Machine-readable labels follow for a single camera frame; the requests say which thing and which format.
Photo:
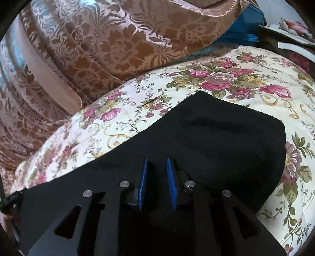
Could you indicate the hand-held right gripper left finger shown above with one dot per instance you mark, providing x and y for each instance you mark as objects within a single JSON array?
[{"x": 142, "y": 183}]

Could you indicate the floral blanket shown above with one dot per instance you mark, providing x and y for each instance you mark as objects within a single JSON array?
[{"x": 196, "y": 73}]

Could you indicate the black pants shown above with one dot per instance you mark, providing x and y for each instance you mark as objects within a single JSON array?
[{"x": 221, "y": 147}]

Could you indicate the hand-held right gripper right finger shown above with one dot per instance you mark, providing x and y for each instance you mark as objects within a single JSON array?
[{"x": 172, "y": 184}]

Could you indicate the floral pillow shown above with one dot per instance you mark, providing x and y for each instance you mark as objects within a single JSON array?
[{"x": 295, "y": 26}]

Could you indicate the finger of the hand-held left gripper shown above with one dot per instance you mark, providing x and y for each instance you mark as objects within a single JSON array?
[{"x": 11, "y": 200}]

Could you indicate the blue box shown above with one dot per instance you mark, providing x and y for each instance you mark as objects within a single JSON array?
[{"x": 248, "y": 22}]

